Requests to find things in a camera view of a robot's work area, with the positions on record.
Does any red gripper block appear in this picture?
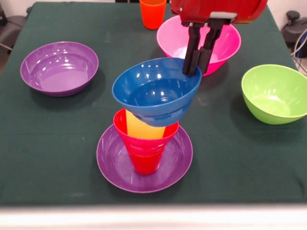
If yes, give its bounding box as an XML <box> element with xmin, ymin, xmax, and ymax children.
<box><xmin>170</xmin><ymin>0</ymin><xmax>268</xmax><ymax>77</ymax></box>

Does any dark blue plastic bowl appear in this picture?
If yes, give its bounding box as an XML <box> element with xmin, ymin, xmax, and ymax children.
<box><xmin>111</xmin><ymin>57</ymin><xmax>202</xmax><ymax>127</ymax></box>

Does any yellow plastic cup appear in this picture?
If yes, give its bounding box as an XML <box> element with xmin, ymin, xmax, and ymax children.
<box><xmin>125</xmin><ymin>109</ymin><xmax>166</xmax><ymax>140</ymax></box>

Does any small crimson plastic bowl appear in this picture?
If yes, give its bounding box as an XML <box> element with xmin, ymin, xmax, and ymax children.
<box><xmin>113</xmin><ymin>109</ymin><xmax>180</xmax><ymax>158</ymax></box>

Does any purple plastic bowl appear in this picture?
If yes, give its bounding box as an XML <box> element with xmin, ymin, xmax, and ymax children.
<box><xmin>96</xmin><ymin>123</ymin><xmax>193</xmax><ymax>194</ymax></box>
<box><xmin>20</xmin><ymin>41</ymin><xmax>99</xmax><ymax>98</ymax></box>

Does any red plastic cup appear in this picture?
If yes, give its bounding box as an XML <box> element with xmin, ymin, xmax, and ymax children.
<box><xmin>127</xmin><ymin>146</ymin><xmax>166</xmax><ymax>175</ymax></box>

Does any large pink plastic bowl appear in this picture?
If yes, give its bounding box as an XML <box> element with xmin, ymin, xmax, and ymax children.
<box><xmin>156</xmin><ymin>15</ymin><xmax>242</xmax><ymax>77</ymax></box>

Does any orange plastic cup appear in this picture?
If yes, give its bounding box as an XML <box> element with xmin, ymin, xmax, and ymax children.
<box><xmin>139</xmin><ymin>0</ymin><xmax>167</xmax><ymax>30</ymax></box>

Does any green plastic bowl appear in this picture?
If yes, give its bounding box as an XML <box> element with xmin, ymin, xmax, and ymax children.
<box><xmin>241</xmin><ymin>64</ymin><xmax>307</xmax><ymax>125</ymax></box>

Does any dark green tablecloth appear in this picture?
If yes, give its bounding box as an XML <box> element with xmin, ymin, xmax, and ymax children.
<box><xmin>0</xmin><ymin>1</ymin><xmax>307</xmax><ymax>207</ymax></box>

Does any tangled cable bundle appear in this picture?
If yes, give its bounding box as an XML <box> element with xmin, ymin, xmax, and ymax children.
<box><xmin>291</xmin><ymin>27</ymin><xmax>307</xmax><ymax>77</ymax></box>

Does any grey pedestal foot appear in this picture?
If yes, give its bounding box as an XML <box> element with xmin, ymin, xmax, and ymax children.
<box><xmin>0</xmin><ymin>15</ymin><xmax>26</xmax><ymax>48</ymax></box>
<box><xmin>281</xmin><ymin>10</ymin><xmax>307</xmax><ymax>45</ymax></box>

